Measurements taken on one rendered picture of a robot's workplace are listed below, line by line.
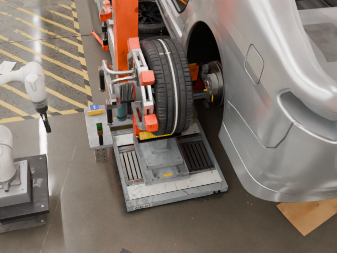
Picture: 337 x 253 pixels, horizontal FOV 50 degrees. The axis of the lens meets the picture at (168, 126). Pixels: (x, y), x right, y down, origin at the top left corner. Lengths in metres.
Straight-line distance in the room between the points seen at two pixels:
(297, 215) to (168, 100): 1.49
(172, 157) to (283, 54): 1.55
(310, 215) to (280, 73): 1.75
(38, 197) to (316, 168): 1.82
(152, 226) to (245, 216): 0.74
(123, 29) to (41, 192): 1.28
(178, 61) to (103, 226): 1.36
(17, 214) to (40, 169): 0.37
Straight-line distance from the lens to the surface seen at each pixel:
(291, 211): 3.14
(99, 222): 2.89
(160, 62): 2.28
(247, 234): 2.94
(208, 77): 2.61
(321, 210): 3.25
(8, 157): 2.56
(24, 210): 2.69
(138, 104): 2.76
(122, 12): 2.62
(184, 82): 2.27
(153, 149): 2.96
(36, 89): 2.19
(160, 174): 2.93
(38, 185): 2.77
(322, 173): 1.88
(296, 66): 1.61
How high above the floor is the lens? 2.53
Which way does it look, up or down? 47 degrees down
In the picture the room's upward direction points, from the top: 5 degrees clockwise
